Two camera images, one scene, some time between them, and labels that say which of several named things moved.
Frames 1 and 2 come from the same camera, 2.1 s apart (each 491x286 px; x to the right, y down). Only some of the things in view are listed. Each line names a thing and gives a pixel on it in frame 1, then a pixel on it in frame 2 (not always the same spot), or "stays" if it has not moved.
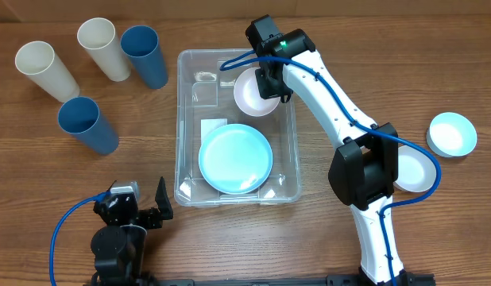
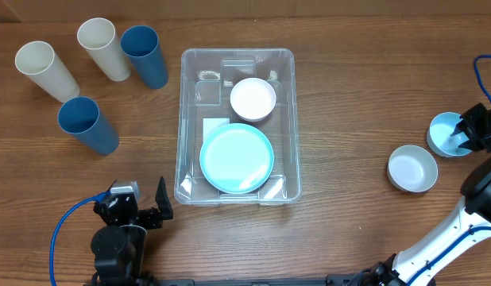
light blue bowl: (451, 135) stays
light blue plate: (235, 159) stays
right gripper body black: (272, 83) → (485, 124)
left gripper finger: (163, 202) stays
